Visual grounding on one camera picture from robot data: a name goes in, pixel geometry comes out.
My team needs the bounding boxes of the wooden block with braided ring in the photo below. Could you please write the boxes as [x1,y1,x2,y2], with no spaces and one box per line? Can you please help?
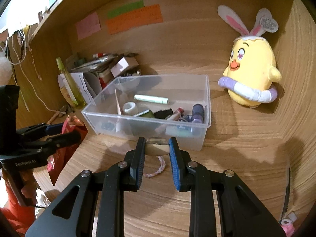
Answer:
[142,137,170,178]

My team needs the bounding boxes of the dark purple cosmetic bottle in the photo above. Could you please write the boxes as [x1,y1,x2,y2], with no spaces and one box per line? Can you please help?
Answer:
[190,104,204,124]

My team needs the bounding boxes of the pink cosmetic tube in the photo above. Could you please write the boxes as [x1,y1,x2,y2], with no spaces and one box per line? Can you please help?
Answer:
[115,89,132,135]

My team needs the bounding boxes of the small blue black card pack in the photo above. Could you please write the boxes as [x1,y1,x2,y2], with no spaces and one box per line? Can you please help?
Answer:
[101,121,116,132]

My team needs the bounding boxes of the left hand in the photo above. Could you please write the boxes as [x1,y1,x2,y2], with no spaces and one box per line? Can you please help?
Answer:
[1,168,37,205]

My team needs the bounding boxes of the mint white tube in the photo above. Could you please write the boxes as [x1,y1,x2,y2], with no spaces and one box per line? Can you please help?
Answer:
[165,126,192,137]

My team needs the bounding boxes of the yellow green spray bottle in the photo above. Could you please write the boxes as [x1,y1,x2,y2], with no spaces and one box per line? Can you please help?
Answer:
[56,57,86,108]

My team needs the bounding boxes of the pink lipstick tube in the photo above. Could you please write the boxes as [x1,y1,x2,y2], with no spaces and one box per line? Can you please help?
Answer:
[167,107,184,121]

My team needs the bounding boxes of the dark green bottle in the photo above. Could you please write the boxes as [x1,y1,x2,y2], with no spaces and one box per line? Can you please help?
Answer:
[134,109,173,119]

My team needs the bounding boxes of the clear plastic storage bin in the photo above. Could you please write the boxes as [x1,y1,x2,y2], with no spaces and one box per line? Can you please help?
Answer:
[82,74,211,151]

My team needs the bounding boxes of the white tape roll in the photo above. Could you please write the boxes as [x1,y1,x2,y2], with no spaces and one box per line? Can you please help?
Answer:
[123,102,138,116]

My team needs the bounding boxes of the white folded paper box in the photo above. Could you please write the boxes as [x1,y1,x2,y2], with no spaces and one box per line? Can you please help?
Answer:
[57,72,102,107]

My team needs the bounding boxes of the white green stick tube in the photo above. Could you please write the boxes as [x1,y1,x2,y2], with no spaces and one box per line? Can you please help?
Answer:
[134,94,169,104]

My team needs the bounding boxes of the orange jacket sleeve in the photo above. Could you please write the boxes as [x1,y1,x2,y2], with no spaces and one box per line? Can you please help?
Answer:
[1,184,35,236]

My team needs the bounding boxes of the red box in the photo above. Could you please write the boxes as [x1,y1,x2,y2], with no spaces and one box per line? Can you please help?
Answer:
[98,69,114,89]

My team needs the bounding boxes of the small white carton box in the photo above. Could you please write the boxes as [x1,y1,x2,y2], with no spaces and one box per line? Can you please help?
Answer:
[110,57,139,78]

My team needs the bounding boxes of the yellow chick plush toy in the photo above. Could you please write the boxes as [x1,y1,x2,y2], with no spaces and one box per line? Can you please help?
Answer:
[217,5,282,108]

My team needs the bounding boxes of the pink sticky note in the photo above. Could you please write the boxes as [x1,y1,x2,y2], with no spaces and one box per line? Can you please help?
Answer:
[75,12,101,40]

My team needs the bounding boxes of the pink toy figure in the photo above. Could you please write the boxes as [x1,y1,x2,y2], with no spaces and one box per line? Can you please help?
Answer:
[280,219,295,237]

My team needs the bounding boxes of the green sticky note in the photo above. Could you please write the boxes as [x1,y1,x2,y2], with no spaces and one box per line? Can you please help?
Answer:
[107,0,145,19]

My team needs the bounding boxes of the orange sticky note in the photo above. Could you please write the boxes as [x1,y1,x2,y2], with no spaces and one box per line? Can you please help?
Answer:
[105,4,163,35]

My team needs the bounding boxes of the white cable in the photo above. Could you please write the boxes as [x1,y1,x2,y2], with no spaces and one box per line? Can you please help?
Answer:
[4,29,68,115]

